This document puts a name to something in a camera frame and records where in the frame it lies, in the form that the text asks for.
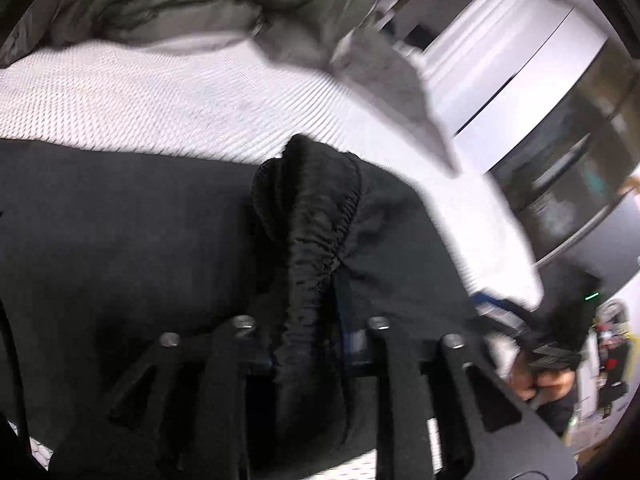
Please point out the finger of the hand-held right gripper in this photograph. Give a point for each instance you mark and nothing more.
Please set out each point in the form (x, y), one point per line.
(505, 317)

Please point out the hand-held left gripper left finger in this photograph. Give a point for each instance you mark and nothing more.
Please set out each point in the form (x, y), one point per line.
(225, 360)

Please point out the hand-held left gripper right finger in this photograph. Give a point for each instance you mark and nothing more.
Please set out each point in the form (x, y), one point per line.
(356, 345)

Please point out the black pants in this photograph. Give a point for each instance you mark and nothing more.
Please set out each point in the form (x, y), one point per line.
(150, 220)

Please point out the person's right hand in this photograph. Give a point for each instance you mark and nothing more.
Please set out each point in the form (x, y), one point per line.
(555, 385)

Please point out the dark glass-door wardrobe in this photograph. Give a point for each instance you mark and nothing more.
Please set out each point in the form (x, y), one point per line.
(565, 160)

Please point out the bed with white honeycomb sheet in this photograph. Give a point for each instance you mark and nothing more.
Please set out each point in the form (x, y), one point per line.
(150, 100)

